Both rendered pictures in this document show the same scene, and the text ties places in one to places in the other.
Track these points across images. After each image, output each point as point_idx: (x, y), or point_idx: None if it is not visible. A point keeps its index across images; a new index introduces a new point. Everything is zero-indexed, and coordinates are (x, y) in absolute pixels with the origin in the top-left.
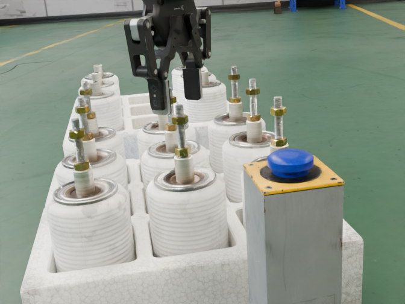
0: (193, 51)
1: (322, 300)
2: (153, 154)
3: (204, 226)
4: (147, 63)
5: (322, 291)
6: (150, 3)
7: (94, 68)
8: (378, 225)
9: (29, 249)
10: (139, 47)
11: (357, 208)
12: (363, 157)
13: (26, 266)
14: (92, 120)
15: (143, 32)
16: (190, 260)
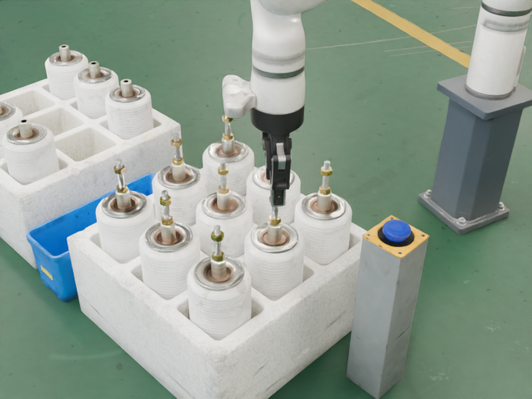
0: None
1: (412, 297)
2: (218, 217)
3: (300, 267)
4: (287, 182)
5: (412, 293)
6: (281, 138)
7: None
8: (310, 193)
9: (26, 318)
10: (283, 173)
11: None
12: (248, 116)
13: (47, 336)
14: (128, 192)
15: (290, 165)
16: (300, 294)
